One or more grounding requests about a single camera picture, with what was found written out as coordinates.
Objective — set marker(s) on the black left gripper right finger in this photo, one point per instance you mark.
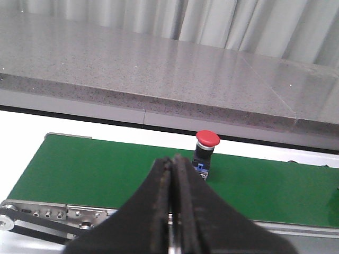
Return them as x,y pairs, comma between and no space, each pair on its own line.
207,224

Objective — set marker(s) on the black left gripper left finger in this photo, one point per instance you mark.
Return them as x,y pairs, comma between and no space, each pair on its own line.
140,225

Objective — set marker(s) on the green conveyor belt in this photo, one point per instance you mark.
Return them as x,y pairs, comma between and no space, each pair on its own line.
97,173

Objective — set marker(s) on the black conveyor drive belt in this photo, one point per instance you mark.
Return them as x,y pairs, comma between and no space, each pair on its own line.
12,214

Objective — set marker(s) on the silver drive pulley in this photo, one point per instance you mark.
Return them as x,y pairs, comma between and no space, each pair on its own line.
6,223

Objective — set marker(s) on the right stainless steel table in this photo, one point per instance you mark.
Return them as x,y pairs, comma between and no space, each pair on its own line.
310,91

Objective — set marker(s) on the stainless steel table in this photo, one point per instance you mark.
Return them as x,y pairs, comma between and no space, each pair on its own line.
310,91
58,58

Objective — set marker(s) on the left stainless steel table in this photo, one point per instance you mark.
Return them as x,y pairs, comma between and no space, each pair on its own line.
58,58

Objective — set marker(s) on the grey pleated curtain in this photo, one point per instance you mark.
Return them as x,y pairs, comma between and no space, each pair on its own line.
305,31

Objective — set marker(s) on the steel motor mount plate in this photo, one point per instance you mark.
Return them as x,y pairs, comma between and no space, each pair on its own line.
79,216

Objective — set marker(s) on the aluminium conveyor side rail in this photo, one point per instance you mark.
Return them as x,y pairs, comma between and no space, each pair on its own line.
298,230

